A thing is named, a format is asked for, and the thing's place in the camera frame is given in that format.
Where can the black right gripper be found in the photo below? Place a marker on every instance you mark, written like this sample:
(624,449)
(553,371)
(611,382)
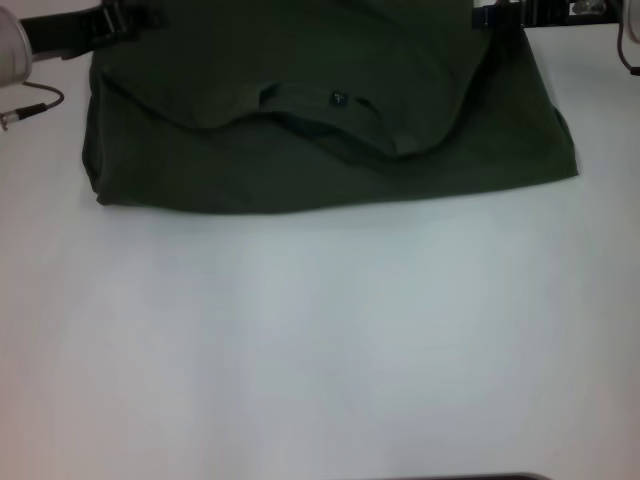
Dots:
(570,14)

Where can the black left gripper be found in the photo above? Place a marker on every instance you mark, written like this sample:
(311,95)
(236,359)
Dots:
(65,30)

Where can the dark green FREE t-shirt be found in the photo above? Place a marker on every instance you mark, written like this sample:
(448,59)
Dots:
(325,125)

